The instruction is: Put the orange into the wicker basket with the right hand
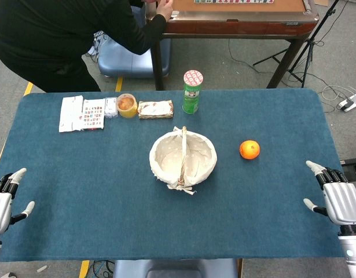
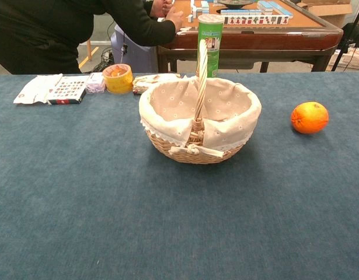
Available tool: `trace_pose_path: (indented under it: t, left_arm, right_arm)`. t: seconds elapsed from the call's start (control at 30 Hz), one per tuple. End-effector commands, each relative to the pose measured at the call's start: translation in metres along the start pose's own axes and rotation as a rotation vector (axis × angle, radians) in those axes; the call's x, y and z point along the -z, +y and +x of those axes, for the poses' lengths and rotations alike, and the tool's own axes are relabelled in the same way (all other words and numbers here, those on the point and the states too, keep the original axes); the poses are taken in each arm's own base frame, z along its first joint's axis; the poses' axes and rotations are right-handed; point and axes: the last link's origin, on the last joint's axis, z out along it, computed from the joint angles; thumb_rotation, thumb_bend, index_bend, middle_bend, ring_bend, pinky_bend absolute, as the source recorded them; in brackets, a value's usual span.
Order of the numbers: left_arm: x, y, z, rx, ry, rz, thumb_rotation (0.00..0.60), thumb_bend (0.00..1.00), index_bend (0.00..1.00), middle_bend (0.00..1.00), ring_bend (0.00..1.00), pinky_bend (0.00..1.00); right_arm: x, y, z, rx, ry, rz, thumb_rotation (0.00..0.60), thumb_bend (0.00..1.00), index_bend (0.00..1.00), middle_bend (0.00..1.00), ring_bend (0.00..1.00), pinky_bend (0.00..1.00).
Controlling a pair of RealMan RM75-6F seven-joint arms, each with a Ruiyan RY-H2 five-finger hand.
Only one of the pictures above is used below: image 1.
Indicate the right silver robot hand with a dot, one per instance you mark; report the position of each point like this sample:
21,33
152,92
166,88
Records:
341,202

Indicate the orange fruit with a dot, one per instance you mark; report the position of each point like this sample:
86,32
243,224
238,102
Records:
249,149

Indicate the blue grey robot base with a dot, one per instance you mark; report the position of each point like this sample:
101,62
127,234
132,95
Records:
174,267

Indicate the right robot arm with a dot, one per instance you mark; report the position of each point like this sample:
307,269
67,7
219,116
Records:
352,249

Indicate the wicker basket with cloth liner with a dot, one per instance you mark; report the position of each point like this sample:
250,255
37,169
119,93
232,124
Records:
169,157

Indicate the black equipment base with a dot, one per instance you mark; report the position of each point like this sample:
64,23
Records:
354,165

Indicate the white power strip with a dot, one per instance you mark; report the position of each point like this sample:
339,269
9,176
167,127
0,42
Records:
350,103

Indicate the blue table cloth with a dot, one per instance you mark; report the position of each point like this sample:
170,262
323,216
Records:
108,208

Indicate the white paper packet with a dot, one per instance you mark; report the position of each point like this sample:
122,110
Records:
69,114

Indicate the box with picture grid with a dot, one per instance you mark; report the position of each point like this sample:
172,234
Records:
93,114

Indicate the small white packet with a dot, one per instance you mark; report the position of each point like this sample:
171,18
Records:
110,107

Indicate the yellow plastic cup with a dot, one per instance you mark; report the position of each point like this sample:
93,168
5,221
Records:
127,107

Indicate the black tripod stand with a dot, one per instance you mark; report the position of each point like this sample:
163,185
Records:
310,43

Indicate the person in black clothes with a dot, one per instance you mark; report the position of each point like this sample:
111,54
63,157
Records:
50,37

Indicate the brown white snack package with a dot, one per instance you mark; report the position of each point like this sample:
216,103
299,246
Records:
155,110

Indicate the green chip can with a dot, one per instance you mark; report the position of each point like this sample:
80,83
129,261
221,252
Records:
191,95

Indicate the blue plastic stool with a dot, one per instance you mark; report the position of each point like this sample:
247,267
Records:
122,63

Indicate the wooden mahjong table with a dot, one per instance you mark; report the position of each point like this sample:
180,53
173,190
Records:
238,27

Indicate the row of mahjong tiles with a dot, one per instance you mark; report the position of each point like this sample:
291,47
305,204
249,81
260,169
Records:
232,1

